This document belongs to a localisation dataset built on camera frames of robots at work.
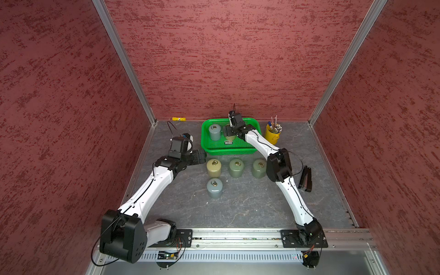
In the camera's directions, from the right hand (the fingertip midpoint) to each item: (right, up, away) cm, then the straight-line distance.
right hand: (232, 129), depth 108 cm
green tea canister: (+1, -22, -19) cm, 29 cm away
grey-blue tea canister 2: (-9, -30, -27) cm, 41 cm away
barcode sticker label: (-3, -9, +1) cm, 9 cm away
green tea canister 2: (+14, -21, -21) cm, 33 cm away
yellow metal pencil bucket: (+24, -5, -6) cm, 25 cm away
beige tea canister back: (-1, -6, -2) cm, 6 cm away
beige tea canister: (-10, -21, -20) cm, 31 cm away
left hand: (-18, -16, -25) cm, 35 cm away
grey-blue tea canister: (-11, -2, -2) cm, 11 cm away
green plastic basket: (-12, -8, +1) cm, 15 cm away
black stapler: (+40, -29, -17) cm, 52 cm away
